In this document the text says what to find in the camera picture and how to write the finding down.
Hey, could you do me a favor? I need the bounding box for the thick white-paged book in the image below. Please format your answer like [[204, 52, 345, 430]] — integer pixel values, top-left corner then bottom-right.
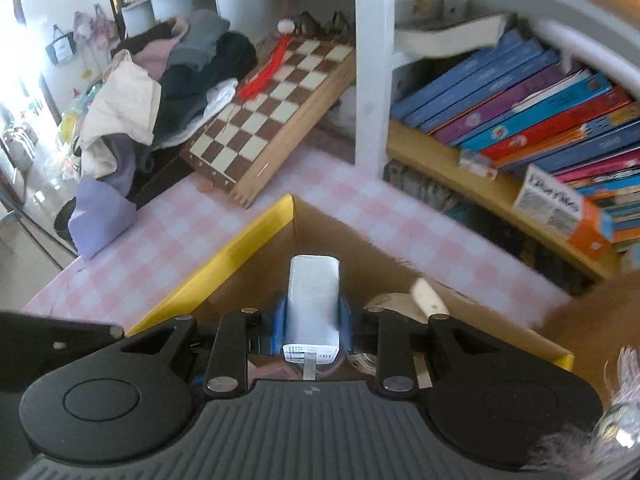
[[395, 12, 516, 56]]

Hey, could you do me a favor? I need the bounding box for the dark hanging tote bag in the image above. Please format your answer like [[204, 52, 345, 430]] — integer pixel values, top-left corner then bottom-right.
[[45, 24, 78, 66]]

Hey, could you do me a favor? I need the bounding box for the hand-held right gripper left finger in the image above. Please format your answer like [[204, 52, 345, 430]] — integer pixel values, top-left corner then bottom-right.
[[120, 297, 290, 398]]

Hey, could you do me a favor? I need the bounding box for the wooden chessboard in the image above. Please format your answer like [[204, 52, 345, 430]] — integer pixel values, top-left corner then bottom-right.
[[179, 35, 357, 209]]

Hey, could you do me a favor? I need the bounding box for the orange and white cat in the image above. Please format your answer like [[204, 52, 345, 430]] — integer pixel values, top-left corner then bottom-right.
[[535, 267, 640, 411]]

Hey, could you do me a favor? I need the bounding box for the small red white packet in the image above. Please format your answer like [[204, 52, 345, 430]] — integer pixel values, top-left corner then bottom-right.
[[460, 150, 498, 178]]

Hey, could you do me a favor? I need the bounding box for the pile of clothes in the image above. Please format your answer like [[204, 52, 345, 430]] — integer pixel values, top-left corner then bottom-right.
[[67, 10, 258, 261]]

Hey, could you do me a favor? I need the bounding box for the curved wooden shelf board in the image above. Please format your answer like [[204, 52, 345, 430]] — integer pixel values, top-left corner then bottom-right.
[[386, 120, 623, 282]]

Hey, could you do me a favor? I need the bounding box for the row of colourful books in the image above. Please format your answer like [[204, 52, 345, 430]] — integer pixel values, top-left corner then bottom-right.
[[390, 27, 640, 251]]

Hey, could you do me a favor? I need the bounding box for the pink hanging bag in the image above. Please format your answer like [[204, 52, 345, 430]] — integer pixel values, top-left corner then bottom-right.
[[74, 5, 121, 51]]

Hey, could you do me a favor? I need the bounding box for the red tassel ornament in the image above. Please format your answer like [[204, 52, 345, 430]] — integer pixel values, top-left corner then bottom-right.
[[235, 19, 297, 102]]

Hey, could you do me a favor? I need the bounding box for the orange box with white label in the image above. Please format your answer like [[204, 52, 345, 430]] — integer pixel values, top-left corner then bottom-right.
[[512, 164, 617, 261]]

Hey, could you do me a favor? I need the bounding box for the fluffy grey pompom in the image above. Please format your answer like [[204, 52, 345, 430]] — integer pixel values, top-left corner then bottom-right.
[[540, 345, 640, 476]]

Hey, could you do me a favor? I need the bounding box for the yellow cardboard box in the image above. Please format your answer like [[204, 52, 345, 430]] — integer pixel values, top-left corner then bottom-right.
[[125, 194, 576, 391]]

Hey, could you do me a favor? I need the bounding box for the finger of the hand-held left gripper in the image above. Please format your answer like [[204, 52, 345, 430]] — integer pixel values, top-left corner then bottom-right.
[[0, 311, 125, 396]]

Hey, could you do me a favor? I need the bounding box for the white long charger plug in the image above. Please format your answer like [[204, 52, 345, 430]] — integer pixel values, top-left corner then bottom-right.
[[282, 255, 343, 381]]

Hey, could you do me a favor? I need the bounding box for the white bookshelf frame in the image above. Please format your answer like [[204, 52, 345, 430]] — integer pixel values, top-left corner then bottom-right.
[[212, 0, 640, 168]]

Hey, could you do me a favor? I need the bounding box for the cream measuring tape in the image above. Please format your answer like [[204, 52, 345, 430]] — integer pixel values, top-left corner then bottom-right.
[[361, 277, 451, 326]]

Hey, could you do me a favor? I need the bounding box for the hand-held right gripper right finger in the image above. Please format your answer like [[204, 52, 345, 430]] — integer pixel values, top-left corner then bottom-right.
[[339, 297, 506, 400]]

